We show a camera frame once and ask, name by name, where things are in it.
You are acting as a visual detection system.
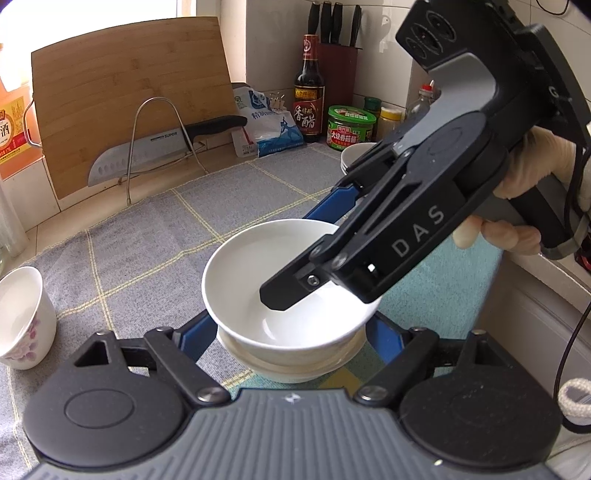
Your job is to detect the black handled kitchen knife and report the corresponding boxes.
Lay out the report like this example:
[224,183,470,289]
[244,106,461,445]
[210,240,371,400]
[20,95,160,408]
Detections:
[87,115,249,188]

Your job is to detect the green lidded sauce jar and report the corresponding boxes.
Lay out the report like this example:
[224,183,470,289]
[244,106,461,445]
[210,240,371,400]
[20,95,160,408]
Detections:
[326,104,376,152]

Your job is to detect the white blue salt bag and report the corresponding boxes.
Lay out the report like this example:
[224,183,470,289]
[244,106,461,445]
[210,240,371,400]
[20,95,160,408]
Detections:
[231,83,306,159]

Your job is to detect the dark vinegar bottle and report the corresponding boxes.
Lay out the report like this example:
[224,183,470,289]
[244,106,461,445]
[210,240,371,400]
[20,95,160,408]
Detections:
[294,34,326,143]

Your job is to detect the clear glass bottle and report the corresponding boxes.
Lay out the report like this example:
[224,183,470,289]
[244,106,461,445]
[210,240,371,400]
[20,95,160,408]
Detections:
[405,79,440,126]

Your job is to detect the grey teal checked cloth mat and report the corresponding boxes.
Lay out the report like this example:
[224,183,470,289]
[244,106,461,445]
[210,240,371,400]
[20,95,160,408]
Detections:
[0,159,509,480]

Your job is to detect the yellow cooking wine jug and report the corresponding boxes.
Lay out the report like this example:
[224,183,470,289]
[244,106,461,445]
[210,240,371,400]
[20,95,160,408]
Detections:
[0,75,45,182]

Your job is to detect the bamboo cutting board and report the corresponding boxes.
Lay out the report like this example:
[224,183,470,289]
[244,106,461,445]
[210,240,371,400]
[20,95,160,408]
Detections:
[30,17,246,200]

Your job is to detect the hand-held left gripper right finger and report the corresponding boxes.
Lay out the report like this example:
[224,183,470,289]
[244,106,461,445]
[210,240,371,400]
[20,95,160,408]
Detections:
[355,313,520,408]

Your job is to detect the small green lidded jar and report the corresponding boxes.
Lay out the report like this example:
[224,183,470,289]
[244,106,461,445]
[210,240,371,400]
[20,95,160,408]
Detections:
[363,96,382,139]

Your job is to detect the metal wire rack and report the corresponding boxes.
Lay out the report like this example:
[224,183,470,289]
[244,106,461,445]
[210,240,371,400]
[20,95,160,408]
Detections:
[124,97,210,206]

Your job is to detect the white cord loop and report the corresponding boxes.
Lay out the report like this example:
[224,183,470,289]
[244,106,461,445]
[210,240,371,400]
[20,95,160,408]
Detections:
[558,377,591,417]

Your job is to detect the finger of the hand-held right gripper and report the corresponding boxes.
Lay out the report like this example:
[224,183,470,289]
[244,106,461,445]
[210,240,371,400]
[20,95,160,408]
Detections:
[259,151,475,311]
[302,137,408,225]

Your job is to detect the white floral cup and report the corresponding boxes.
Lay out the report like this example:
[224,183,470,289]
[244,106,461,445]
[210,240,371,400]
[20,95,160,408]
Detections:
[0,266,57,371]

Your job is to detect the dark red knife block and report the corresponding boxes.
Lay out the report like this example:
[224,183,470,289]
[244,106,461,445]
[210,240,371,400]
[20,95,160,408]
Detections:
[317,43,359,136]

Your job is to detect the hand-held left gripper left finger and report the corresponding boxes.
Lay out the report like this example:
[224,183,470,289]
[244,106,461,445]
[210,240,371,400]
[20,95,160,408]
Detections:
[73,310,232,408]

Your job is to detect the black cable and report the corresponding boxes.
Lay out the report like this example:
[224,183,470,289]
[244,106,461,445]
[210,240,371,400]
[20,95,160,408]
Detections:
[553,295,591,435]

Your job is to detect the white bowl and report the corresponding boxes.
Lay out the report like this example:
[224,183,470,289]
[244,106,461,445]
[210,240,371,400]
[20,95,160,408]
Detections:
[202,220,384,366]
[216,323,370,385]

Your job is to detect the person's right hand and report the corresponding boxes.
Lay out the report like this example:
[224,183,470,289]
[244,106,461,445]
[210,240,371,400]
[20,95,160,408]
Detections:
[451,126,576,253]

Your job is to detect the yellow lidded jar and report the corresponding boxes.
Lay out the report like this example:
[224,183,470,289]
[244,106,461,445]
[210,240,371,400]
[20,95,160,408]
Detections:
[377,107,404,142]

